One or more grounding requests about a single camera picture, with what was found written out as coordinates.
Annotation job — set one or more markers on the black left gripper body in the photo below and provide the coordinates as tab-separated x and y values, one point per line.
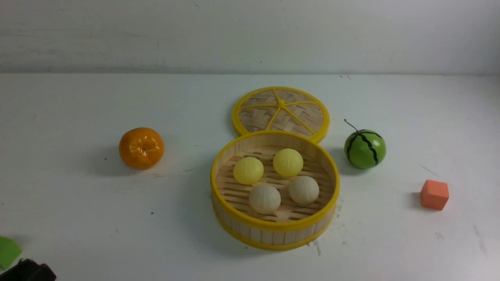
29	270

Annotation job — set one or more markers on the yellow bun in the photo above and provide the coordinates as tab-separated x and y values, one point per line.
248	171
288	162

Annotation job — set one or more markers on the white bun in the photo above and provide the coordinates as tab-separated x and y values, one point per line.
265	199
304	190

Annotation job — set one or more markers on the bamboo steamer tray yellow rim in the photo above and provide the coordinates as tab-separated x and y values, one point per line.
292	225

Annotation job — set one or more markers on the woven bamboo steamer lid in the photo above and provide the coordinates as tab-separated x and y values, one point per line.
282	109

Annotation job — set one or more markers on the green foam block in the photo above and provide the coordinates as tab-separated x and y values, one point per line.
9	252

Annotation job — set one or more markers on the orange toy mandarin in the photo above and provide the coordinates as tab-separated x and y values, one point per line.
141	148

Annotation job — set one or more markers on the green toy watermelon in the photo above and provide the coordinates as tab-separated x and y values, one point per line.
364	149

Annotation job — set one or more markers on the orange foam cube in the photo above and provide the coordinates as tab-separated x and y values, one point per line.
434	195

